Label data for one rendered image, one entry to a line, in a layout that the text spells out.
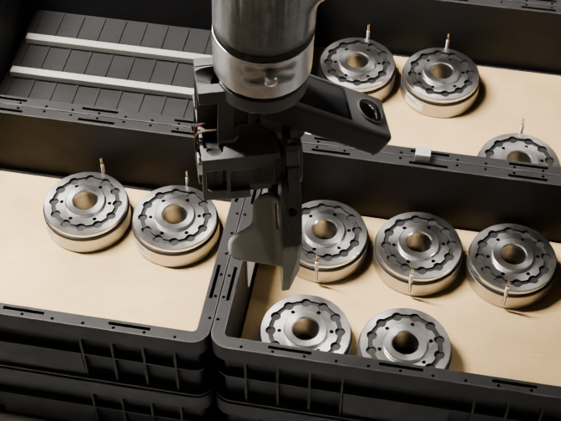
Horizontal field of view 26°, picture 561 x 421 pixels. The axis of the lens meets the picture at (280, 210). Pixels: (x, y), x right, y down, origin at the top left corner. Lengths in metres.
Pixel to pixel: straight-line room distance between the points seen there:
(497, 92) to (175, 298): 0.54
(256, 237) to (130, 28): 0.80
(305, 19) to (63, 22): 0.95
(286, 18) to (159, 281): 0.66
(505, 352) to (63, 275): 0.52
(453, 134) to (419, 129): 0.04
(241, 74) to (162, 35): 0.86
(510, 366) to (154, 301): 0.41
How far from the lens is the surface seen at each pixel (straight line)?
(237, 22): 0.84
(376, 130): 0.98
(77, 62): 1.71
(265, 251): 1.00
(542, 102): 1.66
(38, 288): 1.45
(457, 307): 1.43
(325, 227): 1.45
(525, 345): 1.41
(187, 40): 1.72
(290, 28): 0.85
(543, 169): 1.44
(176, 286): 1.43
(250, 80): 0.88
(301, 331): 1.38
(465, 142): 1.59
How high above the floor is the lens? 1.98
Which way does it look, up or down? 50 degrees down
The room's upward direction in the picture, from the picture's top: straight up
